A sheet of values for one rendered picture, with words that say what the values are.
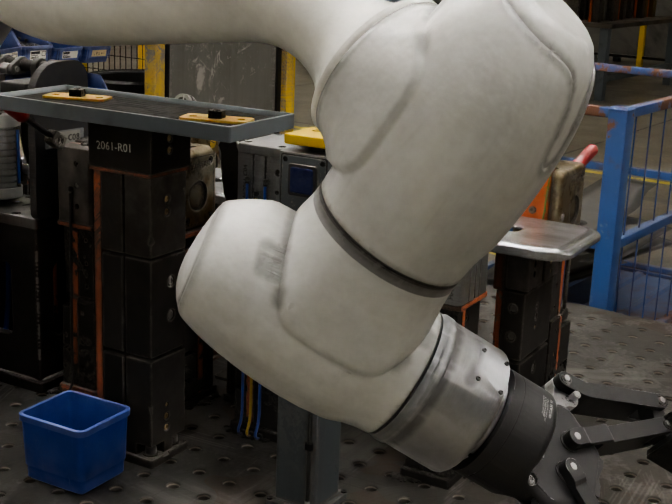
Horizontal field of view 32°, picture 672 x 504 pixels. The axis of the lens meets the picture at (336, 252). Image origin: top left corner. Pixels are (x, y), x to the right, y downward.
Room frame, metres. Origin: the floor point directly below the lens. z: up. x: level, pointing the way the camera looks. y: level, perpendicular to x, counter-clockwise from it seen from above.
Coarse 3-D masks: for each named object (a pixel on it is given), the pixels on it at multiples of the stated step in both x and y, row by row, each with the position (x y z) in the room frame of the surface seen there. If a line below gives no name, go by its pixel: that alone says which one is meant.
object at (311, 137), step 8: (312, 128) 1.34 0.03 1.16; (288, 136) 1.29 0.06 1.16; (296, 136) 1.29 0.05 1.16; (304, 136) 1.28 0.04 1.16; (312, 136) 1.28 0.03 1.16; (320, 136) 1.28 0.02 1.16; (296, 144) 1.29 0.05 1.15; (304, 144) 1.28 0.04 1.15; (312, 144) 1.28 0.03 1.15; (320, 144) 1.27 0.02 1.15
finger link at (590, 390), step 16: (560, 384) 0.74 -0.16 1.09; (576, 384) 0.75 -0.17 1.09; (592, 384) 0.75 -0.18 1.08; (592, 400) 0.75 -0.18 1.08; (608, 400) 0.75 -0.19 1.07; (624, 400) 0.76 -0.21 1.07; (640, 400) 0.77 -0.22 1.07; (656, 400) 0.77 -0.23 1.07; (592, 416) 0.76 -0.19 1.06; (608, 416) 0.77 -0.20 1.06; (624, 416) 0.77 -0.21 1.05
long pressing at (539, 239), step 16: (528, 224) 1.57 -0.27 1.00; (544, 224) 1.58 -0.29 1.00; (560, 224) 1.58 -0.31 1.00; (512, 240) 1.48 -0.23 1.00; (528, 240) 1.48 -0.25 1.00; (544, 240) 1.48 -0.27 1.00; (560, 240) 1.49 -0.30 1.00; (576, 240) 1.50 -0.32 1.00; (592, 240) 1.52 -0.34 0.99; (528, 256) 1.43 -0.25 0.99; (544, 256) 1.43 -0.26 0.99; (560, 256) 1.43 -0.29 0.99
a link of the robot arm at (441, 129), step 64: (0, 0) 0.85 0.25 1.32; (64, 0) 0.81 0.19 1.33; (128, 0) 0.78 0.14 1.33; (192, 0) 0.75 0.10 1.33; (256, 0) 0.72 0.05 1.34; (320, 0) 0.70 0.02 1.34; (384, 0) 0.70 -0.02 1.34; (448, 0) 0.64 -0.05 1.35; (512, 0) 0.62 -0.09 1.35; (320, 64) 0.68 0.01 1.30; (384, 64) 0.63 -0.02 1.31; (448, 64) 0.61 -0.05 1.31; (512, 64) 0.60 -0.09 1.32; (576, 64) 0.62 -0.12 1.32; (320, 128) 0.67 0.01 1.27; (384, 128) 0.62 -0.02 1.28; (448, 128) 0.61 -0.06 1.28; (512, 128) 0.60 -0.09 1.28; (576, 128) 0.64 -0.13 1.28; (384, 192) 0.62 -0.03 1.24; (448, 192) 0.61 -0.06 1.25; (512, 192) 0.62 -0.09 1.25; (384, 256) 0.62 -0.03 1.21; (448, 256) 0.62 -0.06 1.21
